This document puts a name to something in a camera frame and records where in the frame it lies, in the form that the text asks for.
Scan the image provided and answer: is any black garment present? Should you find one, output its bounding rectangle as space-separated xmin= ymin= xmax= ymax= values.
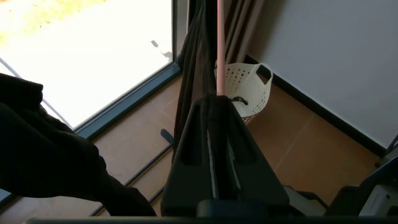
xmin=172 ymin=0 xmax=249 ymax=200
xmin=0 ymin=72 xmax=157 ymax=218

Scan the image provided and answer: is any pink clothes hanger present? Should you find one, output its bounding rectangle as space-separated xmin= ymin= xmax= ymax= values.
xmin=216 ymin=0 xmax=226 ymax=96

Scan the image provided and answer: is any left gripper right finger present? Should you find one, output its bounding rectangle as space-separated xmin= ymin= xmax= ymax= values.
xmin=226 ymin=100 xmax=290 ymax=216

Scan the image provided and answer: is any window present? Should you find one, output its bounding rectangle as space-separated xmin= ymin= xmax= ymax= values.
xmin=0 ymin=0 xmax=191 ymax=207

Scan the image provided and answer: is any black clothes rack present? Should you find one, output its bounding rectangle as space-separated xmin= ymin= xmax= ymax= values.
xmin=89 ymin=128 xmax=175 ymax=218

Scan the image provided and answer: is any brown curtain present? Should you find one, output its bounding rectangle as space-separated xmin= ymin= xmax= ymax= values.
xmin=223 ymin=0 xmax=266 ymax=65

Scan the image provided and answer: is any white laundry basket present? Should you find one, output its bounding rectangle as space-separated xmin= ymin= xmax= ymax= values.
xmin=213 ymin=62 xmax=274 ymax=125

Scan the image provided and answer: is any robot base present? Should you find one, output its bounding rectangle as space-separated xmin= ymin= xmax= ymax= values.
xmin=282 ymin=133 xmax=398 ymax=218

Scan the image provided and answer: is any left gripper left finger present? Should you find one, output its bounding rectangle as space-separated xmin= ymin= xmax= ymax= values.
xmin=160 ymin=98 xmax=219 ymax=217

